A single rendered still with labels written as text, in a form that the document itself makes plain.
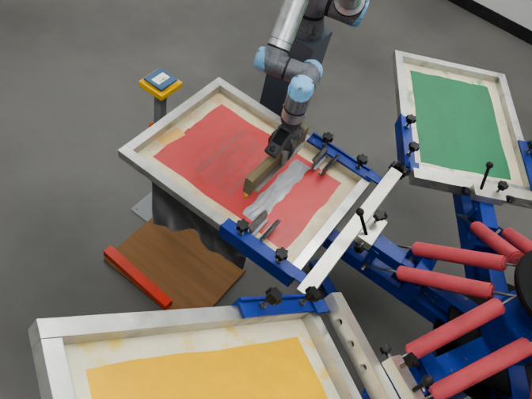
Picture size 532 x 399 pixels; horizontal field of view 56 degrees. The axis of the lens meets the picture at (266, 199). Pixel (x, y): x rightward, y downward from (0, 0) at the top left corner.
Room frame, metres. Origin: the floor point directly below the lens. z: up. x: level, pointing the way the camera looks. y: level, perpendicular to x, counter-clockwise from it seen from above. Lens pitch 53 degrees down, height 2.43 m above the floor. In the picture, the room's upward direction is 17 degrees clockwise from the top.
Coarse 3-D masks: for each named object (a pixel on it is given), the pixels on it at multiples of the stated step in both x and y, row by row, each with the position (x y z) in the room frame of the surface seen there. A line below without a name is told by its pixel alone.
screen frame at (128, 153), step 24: (192, 96) 1.49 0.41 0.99; (240, 96) 1.58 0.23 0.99; (168, 120) 1.32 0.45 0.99; (264, 120) 1.51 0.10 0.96; (144, 144) 1.19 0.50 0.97; (144, 168) 1.07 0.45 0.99; (336, 168) 1.38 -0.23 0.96; (168, 192) 1.02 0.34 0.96; (360, 192) 1.26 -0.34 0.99; (216, 216) 0.96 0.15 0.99; (336, 216) 1.12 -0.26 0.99; (312, 240) 0.99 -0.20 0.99
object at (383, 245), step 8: (376, 240) 1.03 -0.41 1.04; (384, 240) 1.04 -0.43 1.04; (376, 248) 1.00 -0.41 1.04; (384, 248) 1.01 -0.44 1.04; (392, 248) 1.02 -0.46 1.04; (400, 248) 1.03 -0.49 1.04; (376, 256) 1.00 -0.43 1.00; (384, 256) 0.99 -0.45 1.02; (392, 256) 0.98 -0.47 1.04; (400, 256) 0.99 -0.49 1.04; (392, 264) 0.97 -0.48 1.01; (400, 264) 0.97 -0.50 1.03
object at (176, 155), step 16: (176, 144) 1.25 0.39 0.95; (192, 144) 1.27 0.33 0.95; (208, 144) 1.30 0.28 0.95; (160, 160) 1.15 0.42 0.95; (176, 160) 1.17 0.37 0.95; (192, 160) 1.20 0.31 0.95; (192, 176) 1.13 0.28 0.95; (208, 192) 1.08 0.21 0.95; (224, 192) 1.10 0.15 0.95; (240, 192) 1.12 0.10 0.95; (256, 192) 1.14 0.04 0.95; (240, 208) 1.05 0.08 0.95; (272, 208) 1.09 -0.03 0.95; (288, 208) 1.11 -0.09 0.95; (304, 208) 1.14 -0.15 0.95; (288, 224) 1.05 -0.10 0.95; (304, 224) 1.07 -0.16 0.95; (272, 240) 0.96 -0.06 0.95; (288, 240) 0.98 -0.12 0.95
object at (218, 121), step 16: (224, 112) 1.49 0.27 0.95; (192, 128) 1.35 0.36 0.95; (208, 128) 1.38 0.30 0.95; (224, 128) 1.40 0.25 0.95; (256, 128) 1.46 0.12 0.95; (304, 160) 1.37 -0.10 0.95; (304, 176) 1.29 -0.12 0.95; (320, 176) 1.31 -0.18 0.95; (304, 192) 1.21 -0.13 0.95; (320, 192) 1.23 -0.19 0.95
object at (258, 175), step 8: (304, 128) 1.34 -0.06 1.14; (304, 136) 1.34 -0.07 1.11; (296, 144) 1.29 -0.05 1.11; (280, 152) 1.20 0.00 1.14; (264, 160) 1.14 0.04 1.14; (272, 160) 1.15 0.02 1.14; (280, 160) 1.20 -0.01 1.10; (256, 168) 1.10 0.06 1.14; (264, 168) 1.11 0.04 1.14; (272, 168) 1.15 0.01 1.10; (248, 176) 1.05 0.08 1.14; (256, 176) 1.06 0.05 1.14; (264, 176) 1.11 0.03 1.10; (248, 184) 1.04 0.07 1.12; (256, 184) 1.07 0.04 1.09; (248, 192) 1.03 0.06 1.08
